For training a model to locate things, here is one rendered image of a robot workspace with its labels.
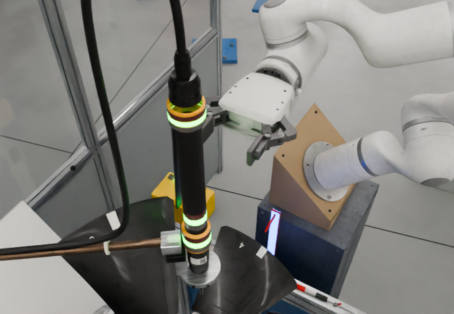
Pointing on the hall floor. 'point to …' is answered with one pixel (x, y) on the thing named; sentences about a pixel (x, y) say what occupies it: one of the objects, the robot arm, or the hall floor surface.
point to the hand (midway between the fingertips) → (227, 144)
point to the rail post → (184, 296)
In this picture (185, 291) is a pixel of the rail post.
